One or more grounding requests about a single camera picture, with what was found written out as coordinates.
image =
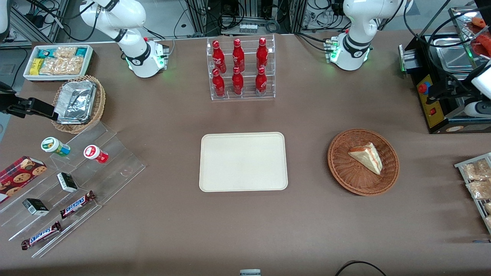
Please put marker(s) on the small black carton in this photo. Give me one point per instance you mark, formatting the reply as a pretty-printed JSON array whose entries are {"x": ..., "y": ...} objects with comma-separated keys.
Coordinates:
[
  {"x": 35, "y": 207},
  {"x": 67, "y": 182}
]

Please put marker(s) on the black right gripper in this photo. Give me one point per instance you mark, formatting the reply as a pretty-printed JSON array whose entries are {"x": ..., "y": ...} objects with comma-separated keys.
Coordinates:
[{"x": 10, "y": 104}]

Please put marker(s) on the yellow snack packet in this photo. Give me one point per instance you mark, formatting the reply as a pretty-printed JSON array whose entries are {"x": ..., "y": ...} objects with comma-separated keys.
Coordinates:
[{"x": 36, "y": 66}]

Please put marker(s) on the small clear cracker bag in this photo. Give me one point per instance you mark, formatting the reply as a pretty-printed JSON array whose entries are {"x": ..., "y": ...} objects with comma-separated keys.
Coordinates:
[{"x": 65, "y": 52}]

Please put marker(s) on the snickers bar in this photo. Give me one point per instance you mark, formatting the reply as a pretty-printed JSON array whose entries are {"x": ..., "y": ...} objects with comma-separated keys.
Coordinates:
[
  {"x": 41, "y": 235},
  {"x": 76, "y": 204}
]

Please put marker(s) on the light wicker basket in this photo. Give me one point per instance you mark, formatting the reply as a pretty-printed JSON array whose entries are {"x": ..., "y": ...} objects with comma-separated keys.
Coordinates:
[{"x": 100, "y": 103}]

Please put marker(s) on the cream plastic tray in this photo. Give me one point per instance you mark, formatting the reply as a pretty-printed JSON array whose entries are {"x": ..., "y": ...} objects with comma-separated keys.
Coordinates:
[{"x": 243, "y": 161}]

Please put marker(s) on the triangular sandwich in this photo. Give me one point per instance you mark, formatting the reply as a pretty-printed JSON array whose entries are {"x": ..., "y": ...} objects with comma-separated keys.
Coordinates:
[{"x": 367, "y": 157}]

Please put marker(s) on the round brown wicker basket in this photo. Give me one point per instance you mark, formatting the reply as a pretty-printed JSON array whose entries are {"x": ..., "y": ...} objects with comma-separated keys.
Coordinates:
[{"x": 345, "y": 168}]

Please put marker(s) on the teal snack packet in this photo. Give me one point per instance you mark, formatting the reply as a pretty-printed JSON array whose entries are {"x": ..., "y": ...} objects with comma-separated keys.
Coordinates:
[
  {"x": 81, "y": 52},
  {"x": 46, "y": 53}
]

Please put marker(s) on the large clear cracker bag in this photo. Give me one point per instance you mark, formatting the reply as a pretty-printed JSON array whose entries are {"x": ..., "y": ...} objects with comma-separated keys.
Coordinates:
[{"x": 63, "y": 66}]

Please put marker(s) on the red cookie box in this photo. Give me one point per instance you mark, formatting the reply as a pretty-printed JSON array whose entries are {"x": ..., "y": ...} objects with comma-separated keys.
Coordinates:
[{"x": 19, "y": 177}]

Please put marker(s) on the green lid cup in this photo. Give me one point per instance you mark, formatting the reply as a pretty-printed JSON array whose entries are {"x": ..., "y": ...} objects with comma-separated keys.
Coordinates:
[{"x": 51, "y": 145}]

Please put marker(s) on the silver foil containers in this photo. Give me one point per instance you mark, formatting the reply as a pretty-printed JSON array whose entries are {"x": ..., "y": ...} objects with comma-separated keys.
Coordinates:
[{"x": 74, "y": 101}]

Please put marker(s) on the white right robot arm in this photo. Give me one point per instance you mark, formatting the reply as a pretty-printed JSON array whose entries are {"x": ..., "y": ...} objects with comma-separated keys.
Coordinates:
[{"x": 130, "y": 23}]

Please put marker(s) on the red cola bottle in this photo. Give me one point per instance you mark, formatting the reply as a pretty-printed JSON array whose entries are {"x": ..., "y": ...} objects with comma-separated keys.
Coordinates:
[
  {"x": 261, "y": 82},
  {"x": 237, "y": 83},
  {"x": 262, "y": 54},
  {"x": 218, "y": 85},
  {"x": 218, "y": 57},
  {"x": 238, "y": 56}
]

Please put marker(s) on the clear acrylic bottle rack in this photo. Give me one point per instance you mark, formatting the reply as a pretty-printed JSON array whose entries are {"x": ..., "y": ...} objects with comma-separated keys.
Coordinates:
[{"x": 249, "y": 94}]

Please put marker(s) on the white rectangular snack bin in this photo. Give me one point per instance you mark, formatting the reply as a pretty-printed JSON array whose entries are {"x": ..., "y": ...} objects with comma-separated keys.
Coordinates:
[{"x": 57, "y": 78}]

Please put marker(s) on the black food warmer machine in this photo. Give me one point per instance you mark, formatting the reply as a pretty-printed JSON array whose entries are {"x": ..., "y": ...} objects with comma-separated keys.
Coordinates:
[{"x": 431, "y": 115}]

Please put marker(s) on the clear acrylic step display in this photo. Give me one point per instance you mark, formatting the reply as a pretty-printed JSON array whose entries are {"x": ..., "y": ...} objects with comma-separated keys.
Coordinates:
[{"x": 115, "y": 161}]

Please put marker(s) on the white power strip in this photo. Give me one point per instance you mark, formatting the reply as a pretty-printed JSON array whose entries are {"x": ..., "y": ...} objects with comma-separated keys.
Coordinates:
[{"x": 248, "y": 28}]

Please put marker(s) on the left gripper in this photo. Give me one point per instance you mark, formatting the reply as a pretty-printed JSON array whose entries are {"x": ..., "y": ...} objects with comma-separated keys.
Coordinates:
[{"x": 457, "y": 92}]

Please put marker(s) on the grey device edge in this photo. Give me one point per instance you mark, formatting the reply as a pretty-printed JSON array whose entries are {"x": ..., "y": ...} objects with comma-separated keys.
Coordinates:
[{"x": 250, "y": 272}]

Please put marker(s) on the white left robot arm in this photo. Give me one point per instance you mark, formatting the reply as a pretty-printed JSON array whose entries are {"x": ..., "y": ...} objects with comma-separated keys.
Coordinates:
[{"x": 351, "y": 46}]

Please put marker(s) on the red sausage food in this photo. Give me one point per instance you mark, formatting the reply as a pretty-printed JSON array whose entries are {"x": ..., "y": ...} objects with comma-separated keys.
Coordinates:
[{"x": 481, "y": 42}]

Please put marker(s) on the clear snack bag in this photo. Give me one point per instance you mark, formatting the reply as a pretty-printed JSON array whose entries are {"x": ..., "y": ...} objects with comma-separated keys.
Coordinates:
[
  {"x": 479, "y": 189},
  {"x": 477, "y": 170}
]

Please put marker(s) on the red lid cup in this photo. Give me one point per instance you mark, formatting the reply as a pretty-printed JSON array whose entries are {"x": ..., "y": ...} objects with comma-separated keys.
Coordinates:
[{"x": 94, "y": 153}]

